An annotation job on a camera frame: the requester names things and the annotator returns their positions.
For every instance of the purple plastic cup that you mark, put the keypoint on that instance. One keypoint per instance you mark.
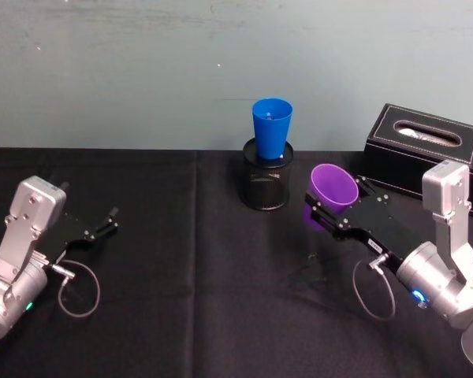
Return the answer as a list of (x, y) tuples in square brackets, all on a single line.
[(333, 187)]

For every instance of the black table cloth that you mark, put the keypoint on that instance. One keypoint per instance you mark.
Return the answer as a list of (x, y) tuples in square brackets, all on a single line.
[(173, 275)]

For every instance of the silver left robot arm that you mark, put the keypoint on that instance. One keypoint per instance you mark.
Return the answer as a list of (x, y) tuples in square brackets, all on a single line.
[(21, 220)]

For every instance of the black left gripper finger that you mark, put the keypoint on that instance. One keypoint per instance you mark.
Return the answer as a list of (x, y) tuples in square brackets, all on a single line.
[(106, 230), (114, 212)]

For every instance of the black stitched tissue box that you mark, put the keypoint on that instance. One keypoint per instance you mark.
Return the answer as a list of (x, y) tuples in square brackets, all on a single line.
[(398, 161)]

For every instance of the white tissue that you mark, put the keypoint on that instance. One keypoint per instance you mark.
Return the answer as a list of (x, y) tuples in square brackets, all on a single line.
[(412, 133)]

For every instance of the black mesh pen holder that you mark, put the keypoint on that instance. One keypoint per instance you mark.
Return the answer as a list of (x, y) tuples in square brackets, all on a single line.
[(265, 185)]

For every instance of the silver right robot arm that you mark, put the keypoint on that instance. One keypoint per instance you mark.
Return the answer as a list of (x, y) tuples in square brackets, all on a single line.
[(445, 271)]

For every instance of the blue plastic cup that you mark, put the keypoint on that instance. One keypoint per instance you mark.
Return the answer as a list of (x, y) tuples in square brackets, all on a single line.
[(271, 134)]

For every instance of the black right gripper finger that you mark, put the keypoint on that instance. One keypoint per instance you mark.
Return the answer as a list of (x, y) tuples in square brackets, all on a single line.
[(372, 191), (323, 216)]

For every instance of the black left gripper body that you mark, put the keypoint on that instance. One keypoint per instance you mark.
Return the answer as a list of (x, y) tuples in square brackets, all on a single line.
[(69, 232)]

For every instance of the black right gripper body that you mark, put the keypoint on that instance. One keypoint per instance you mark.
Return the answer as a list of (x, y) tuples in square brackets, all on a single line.
[(378, 224)]

